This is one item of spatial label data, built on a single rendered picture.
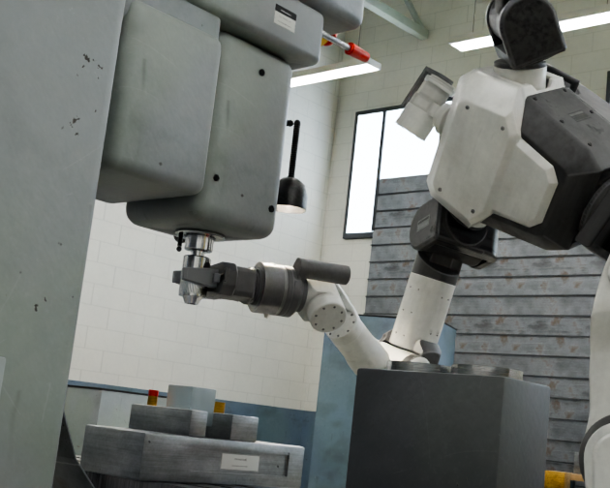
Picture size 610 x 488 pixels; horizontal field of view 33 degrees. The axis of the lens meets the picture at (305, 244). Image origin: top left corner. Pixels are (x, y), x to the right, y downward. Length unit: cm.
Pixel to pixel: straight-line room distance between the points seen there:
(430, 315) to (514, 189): 33
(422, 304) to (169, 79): 69
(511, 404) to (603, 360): 46
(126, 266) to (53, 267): 858
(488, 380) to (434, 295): 72
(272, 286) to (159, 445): 35
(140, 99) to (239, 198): 25
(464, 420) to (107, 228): 859
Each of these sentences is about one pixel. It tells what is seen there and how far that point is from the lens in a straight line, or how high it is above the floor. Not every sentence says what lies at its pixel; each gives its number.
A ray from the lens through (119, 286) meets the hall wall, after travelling 980.
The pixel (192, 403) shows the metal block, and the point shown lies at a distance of 164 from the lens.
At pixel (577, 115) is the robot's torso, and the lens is 179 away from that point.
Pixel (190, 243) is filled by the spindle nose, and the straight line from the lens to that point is 171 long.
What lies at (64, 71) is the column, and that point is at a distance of 131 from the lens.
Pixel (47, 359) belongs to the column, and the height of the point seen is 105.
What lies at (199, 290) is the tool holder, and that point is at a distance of 169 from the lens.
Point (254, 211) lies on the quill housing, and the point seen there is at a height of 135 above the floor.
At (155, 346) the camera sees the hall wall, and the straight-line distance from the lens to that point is 1008.
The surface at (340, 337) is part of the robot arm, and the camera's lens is 182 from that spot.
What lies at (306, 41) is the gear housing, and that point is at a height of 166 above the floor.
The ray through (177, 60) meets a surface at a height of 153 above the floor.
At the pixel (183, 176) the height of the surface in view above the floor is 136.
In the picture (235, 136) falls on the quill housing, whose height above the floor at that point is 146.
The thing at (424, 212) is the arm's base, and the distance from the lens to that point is 197.
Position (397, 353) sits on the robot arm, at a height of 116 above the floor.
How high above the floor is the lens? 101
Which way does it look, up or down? 10 degrees up
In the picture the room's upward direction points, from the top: 6 degrees clockwise
